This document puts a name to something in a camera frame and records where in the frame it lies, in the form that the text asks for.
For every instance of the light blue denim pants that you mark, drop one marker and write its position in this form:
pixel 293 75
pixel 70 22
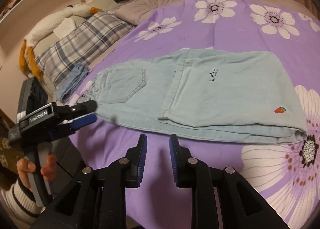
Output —
pixel 241 98

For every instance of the striped left sleeve forearm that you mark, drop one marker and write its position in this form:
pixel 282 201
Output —
pixel 20 205

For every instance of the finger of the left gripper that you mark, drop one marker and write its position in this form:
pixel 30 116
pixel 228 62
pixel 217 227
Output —
pixel 78 110
pixel 77 123

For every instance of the plaid grey pillow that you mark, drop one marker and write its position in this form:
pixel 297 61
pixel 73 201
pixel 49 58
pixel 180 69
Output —
pixel 82 46

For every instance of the folded blue denim garment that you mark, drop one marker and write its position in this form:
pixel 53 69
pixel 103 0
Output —
pixel 74 79

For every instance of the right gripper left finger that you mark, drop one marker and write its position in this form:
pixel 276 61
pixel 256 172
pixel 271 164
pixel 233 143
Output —
pixel 126 172

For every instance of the white goose plush toy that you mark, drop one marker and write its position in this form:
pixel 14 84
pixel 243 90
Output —
pixel 45 28

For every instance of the person's left hand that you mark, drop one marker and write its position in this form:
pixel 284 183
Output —
pixel 24 167

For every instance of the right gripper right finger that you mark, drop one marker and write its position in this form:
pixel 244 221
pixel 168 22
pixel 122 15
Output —
pixel 190 172

